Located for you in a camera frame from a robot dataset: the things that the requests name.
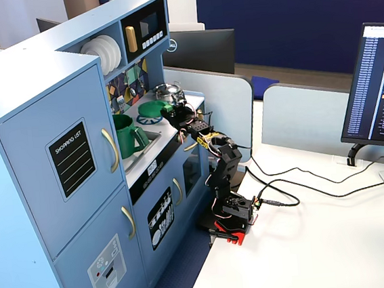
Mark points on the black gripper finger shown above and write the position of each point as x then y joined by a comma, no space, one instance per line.
172,121
179,108

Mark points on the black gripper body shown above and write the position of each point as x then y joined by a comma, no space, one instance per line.
174,114

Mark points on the green round plate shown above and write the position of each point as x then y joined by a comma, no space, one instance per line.
149,109

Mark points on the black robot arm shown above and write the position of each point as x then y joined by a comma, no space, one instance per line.
226,161

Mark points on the black and red arm base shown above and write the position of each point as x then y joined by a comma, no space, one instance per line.
238,214

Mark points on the steel toy pot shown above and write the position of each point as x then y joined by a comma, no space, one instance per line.
165,92

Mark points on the silver toy sink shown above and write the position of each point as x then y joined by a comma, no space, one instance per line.
145,152

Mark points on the tall grey desk divider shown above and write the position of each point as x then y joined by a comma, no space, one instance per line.
228,96

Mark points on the green plastic mug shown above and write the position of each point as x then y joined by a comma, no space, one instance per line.
126,136

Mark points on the hanging toy ladle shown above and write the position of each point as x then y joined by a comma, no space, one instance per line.
133,88

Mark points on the hanging toy spatula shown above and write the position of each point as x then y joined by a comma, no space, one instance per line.
120,103

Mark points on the black Dell monitor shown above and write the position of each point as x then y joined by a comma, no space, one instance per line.
203,51

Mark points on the white toy plate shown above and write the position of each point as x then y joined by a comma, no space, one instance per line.
83,50
112,54
91,47
98,44

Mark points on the black toy microwave door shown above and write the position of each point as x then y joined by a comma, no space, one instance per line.
148,25

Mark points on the black shopping list sticker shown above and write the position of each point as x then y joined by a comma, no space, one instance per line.
72,159

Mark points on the low grey desk divider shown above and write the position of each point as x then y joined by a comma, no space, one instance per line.
304,112

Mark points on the black table clamp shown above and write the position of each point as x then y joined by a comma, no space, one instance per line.
222,233

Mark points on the light blue toy kitchen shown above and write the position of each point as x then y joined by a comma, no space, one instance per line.
24,133

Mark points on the dark monitor back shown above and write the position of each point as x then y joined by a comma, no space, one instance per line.
46,25

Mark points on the grey ice dispenser sticker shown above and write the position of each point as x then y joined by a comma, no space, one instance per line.
107,271

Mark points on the black monitor stand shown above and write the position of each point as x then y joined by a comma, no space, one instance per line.
354,153

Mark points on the lit computer monitor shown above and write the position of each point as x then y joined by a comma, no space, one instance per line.
377,92

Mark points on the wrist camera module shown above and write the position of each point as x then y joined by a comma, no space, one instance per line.
179,99

